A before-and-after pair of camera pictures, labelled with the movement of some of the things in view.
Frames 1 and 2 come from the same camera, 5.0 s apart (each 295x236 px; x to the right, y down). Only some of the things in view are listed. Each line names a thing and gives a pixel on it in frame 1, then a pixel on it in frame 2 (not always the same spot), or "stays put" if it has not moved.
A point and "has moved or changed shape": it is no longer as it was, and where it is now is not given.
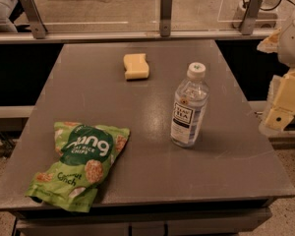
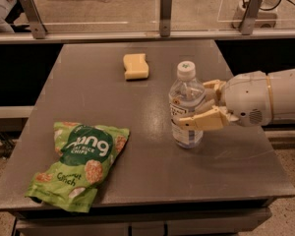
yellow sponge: (136, 66) stays put
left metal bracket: (32, 14) stays put
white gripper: (294, 43) → (247, 97)
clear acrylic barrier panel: (136, 7) stays put
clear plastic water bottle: (190, 104) has moved or changed shape
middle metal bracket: (166, 10) stays put
